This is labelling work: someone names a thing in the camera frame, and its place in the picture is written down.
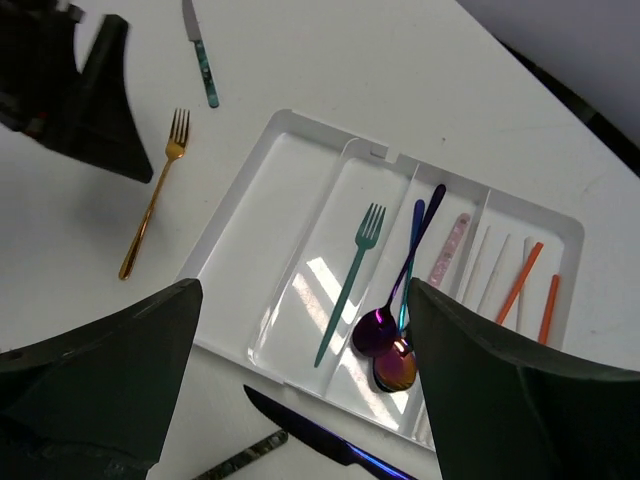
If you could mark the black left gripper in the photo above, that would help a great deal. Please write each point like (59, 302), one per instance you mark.
(85, 116)

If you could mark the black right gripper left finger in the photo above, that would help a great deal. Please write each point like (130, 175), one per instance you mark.
(97, 401)

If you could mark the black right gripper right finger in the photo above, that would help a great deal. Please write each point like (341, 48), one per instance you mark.
(502, 406)

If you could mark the gold fork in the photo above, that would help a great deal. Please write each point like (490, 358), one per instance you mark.
(175, 149)

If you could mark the orange chopstick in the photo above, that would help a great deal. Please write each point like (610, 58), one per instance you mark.
(519, 282)
(549, 310)

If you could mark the white chopstick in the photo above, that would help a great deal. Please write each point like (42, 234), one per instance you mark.
(493, 278)
(470, 286)

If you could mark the iridescent blue-handled spoon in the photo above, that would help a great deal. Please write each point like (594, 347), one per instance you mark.
(396, 370)

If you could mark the green-handled steel knife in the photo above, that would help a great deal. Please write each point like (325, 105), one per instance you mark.
(194, 36)

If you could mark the iridescent purple spoon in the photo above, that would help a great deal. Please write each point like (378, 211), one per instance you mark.
(376, 331)

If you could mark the iridescent blue knife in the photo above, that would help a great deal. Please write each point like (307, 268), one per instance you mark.
(320, 439)

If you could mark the pink-handled steel spoon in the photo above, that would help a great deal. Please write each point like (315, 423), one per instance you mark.
(449, 250)

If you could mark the teal plastic fork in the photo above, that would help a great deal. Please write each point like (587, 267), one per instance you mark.
(366, 239)

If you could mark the white divided cutlery tray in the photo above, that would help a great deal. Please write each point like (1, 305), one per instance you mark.
(275, 255)

